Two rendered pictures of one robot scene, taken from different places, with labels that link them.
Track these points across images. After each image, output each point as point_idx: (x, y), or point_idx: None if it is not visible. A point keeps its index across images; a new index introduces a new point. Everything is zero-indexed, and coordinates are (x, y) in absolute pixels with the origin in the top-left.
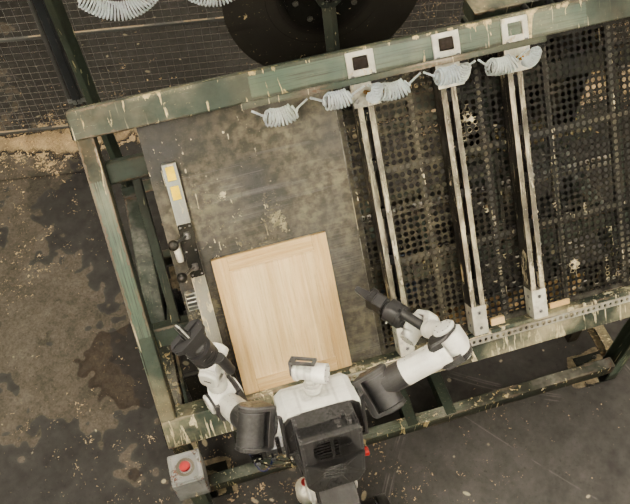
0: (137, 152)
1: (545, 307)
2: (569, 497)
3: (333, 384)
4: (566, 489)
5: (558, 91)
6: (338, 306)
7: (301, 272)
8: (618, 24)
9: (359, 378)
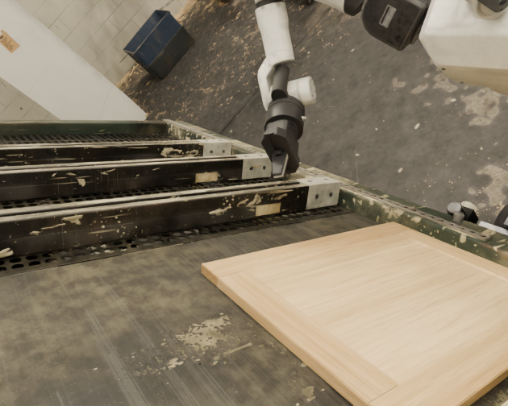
0: None
1: (216, 139)
2: (367, 160)
3: (452, 6)
4: (362, 166)
5: None
6: (323, 238)
7: (300, 278)
8: None
9: (410, 0)
